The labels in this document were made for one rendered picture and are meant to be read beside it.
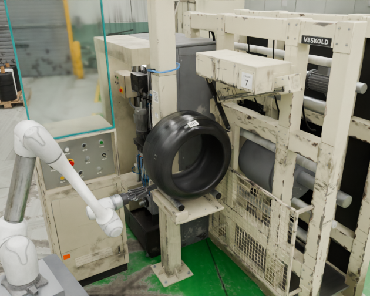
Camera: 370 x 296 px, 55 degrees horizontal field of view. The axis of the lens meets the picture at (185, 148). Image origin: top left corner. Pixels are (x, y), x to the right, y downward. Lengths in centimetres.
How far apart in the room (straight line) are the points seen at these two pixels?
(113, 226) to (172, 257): 109
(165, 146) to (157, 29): 71
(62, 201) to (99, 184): 28
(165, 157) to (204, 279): 133
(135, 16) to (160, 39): 872
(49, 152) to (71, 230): 108
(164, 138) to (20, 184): 81
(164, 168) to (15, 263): 90
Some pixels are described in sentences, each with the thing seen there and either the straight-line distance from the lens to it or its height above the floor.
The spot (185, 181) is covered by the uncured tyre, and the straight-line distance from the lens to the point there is 252.
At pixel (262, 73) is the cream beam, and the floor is 174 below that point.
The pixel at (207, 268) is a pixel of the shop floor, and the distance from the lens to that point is 318.
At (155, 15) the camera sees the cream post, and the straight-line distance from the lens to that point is 226.
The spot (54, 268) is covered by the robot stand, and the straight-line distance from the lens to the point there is 237.
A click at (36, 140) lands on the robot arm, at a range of 181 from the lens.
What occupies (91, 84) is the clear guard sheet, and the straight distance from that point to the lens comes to 246.
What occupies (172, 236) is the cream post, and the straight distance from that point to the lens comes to 286.
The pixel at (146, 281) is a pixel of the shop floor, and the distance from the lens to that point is 310.
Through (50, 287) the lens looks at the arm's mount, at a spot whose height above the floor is 73.
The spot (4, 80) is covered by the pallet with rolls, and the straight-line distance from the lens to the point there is 822.
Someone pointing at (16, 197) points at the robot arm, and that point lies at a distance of 208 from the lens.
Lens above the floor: 213
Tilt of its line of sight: 23 degrees down
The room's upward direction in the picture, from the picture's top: 1 degrees counter-clockwise
